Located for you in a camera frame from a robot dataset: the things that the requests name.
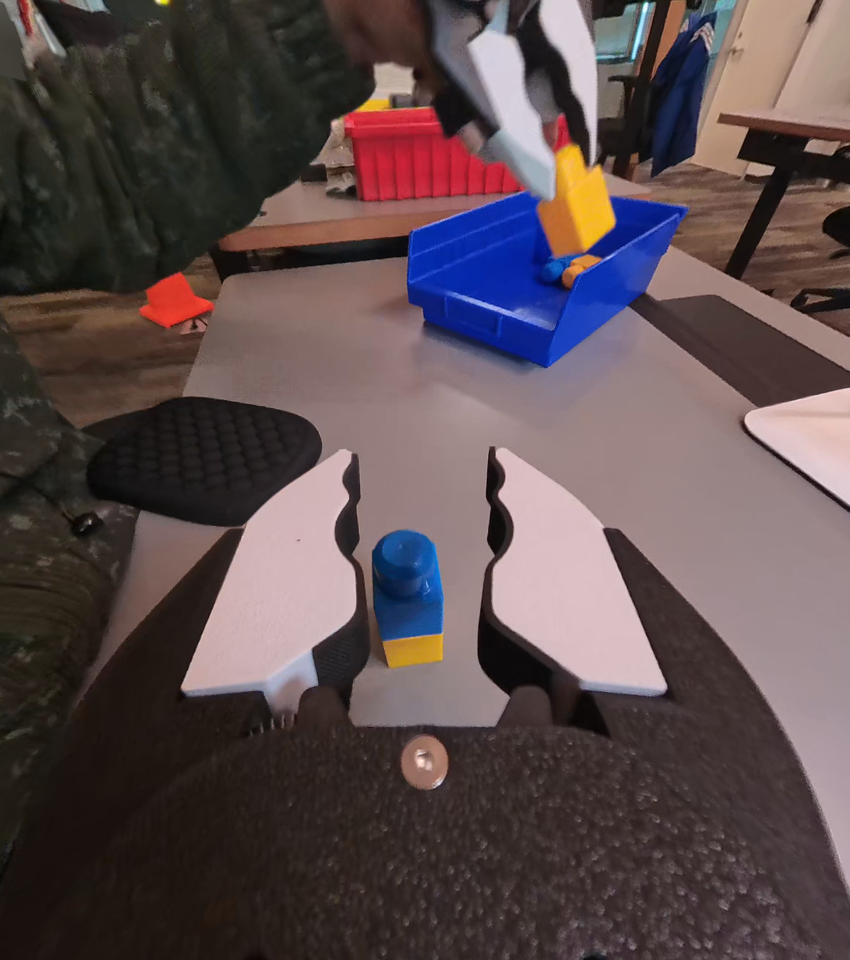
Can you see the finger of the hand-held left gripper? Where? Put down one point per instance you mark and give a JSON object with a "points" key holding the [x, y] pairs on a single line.
{"points": [[575, 52], [507, 82]]}

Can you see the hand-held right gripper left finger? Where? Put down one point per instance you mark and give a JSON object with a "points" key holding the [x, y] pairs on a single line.
{"points": [[282, 600]]}

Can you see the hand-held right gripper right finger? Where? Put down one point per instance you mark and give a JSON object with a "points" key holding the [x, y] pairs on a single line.
{"points": [[567, 607]]}

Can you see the blue mega block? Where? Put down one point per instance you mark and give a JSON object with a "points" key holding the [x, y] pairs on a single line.
{"points": [[554, 270], [410, 607]]}

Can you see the yellow mega block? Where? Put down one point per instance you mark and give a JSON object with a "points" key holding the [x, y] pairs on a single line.
{"points": [[582, 270], [413, 651], [575, 210]]}

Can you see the blue plastic bin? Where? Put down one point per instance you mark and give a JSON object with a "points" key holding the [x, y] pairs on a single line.
{"points": [[485, 300]]}

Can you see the person's left hand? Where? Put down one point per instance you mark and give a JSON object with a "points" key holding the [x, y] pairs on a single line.
{"points": [[380, 30]]}

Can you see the red plastic bin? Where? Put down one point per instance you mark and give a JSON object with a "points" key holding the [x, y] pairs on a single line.
{"points": [[402, 161]]}

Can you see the blue jacket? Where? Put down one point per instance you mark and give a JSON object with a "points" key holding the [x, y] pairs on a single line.
{"points": [[680, 97]]}

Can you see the black textured pad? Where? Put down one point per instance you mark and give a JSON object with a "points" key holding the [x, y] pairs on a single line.
{"points": [[199, 457]]}

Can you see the wooden-edged grey table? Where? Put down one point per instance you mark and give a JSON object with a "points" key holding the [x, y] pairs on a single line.
{"points": [[305, 214]]}

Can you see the wooden desk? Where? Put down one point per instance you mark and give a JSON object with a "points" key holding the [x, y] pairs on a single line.
{"points": [[807, 120]]}

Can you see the orange traffic cone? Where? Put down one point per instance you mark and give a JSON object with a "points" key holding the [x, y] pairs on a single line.
{"points": [[173, 300]]}

